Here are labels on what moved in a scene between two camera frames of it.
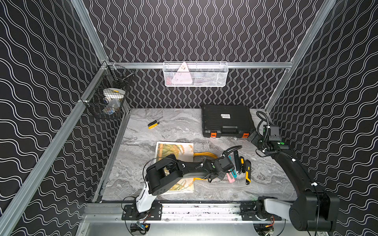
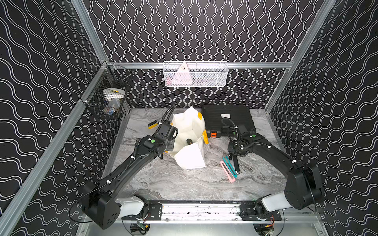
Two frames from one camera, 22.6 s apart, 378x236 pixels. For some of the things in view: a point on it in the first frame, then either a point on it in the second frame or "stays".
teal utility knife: [233, 170] stays
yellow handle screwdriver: [152, 126] stays
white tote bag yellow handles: [183, 151] to [189, 145]
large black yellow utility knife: [247, 171] to [189, 141]
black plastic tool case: [227, 120] stays
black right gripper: [254, 140] to [230, 149]
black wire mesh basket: [108, 98] stays
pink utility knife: [230, 177] stays
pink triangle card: [182, 75] stays
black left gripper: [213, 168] to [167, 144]
